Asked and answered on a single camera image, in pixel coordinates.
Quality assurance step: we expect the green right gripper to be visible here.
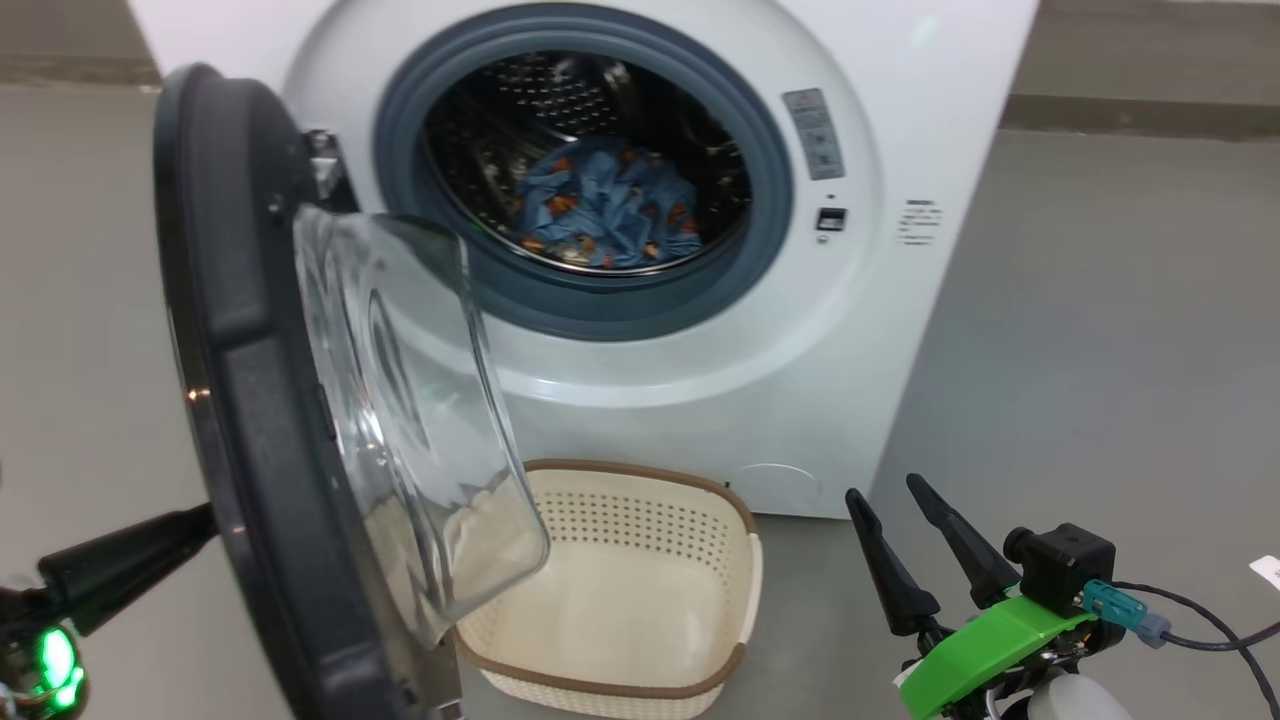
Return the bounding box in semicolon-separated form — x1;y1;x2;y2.
845;473;1101;720

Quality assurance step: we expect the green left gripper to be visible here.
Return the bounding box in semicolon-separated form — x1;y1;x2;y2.
0;502;220;720

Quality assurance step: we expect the dark round washer door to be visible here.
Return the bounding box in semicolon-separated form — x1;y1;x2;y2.
152;63;552;720

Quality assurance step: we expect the blue cartoon print garment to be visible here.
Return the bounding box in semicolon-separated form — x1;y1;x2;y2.
600;150;704;267
512;135;641;271

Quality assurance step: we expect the white front-load washing machine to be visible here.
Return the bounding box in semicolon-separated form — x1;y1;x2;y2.
128;0;1041;521

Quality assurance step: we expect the grey rubber door gasket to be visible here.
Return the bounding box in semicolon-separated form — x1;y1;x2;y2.
373;3;794;343

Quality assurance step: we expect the stainless steel washing machine drum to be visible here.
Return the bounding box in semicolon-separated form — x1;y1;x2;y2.
420;50;753;277

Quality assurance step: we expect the round drain filter cover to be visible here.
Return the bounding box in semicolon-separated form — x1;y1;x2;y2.
727;463;823;519

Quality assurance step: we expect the cream perforated laundry basket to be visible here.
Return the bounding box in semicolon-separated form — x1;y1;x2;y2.
452;458;764;720

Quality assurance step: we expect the grey warning sticker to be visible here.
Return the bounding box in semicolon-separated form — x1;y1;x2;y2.
782;88;847;182

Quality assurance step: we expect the teal right camera connector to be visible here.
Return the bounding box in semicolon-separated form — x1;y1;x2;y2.
1080;578;1172;646

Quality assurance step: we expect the thin black camera cable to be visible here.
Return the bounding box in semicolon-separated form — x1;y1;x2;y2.
1110;580;1280;720

